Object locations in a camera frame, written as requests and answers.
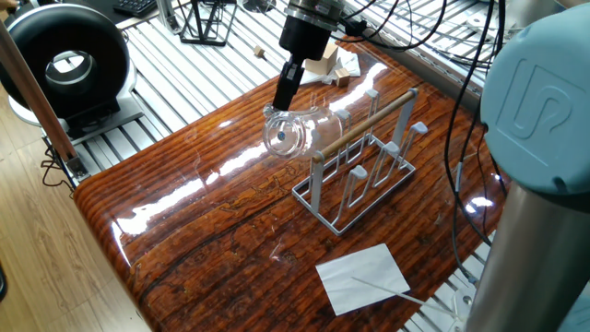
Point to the black keyboard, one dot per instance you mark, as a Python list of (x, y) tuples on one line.
[(136, 7)]

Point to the aluminium frame post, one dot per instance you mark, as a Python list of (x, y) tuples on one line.
[(168, 16)]

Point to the brown frame post with bracket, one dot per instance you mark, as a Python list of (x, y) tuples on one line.
[(37, 92)]

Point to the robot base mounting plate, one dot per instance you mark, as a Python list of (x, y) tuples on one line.
[(463, 302)]

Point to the large wooden cube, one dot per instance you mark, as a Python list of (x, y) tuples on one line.
[(325, 62)]

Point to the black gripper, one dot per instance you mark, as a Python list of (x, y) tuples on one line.
[(304, 37)]

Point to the crumpled white napkin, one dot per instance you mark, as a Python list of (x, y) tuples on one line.
[(352, 62)]

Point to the aluminium table frame rail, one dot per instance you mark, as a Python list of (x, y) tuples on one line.
[(415, 60)]

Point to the white paper sheet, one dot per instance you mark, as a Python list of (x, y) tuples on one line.
[(362, 295)]

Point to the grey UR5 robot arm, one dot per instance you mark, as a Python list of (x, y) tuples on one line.
[(539, 138)]

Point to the tiny wooden cube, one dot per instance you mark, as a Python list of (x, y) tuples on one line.
[(259, 51)]

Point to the white mug drying rack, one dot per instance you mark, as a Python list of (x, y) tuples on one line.
[(317, 184)]

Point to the small wooden cube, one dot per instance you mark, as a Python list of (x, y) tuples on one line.
[(342, 77)]

